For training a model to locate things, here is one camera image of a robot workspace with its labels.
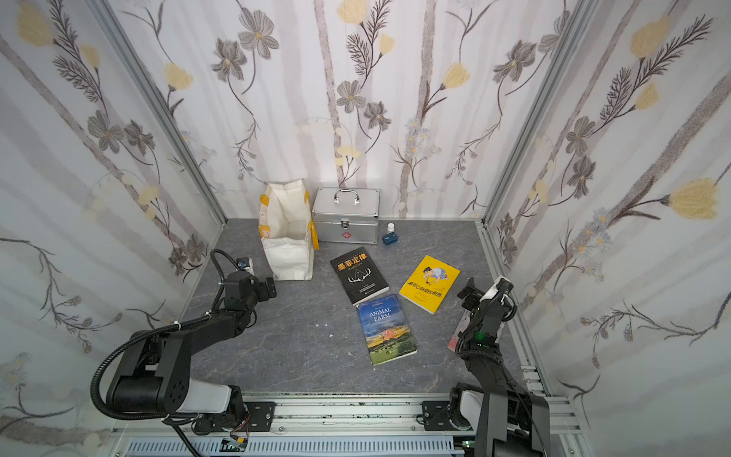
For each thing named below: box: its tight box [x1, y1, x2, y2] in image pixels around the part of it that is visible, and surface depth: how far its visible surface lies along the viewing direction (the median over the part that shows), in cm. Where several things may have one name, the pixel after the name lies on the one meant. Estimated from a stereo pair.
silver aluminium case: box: [311, 186, 381, 245], surface depth 108 cm
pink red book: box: [447, 309, 472, 353], surface depth 92 cm
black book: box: [330, 246, 390, 307], surface depth 103 cm
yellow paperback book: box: [397, 254, 461, 315], surface depth 103 cm
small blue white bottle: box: [381, 221, 398, 246], surface depth 116 cm
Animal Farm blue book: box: [356, 294, 418, 367], surface depth 90 cm
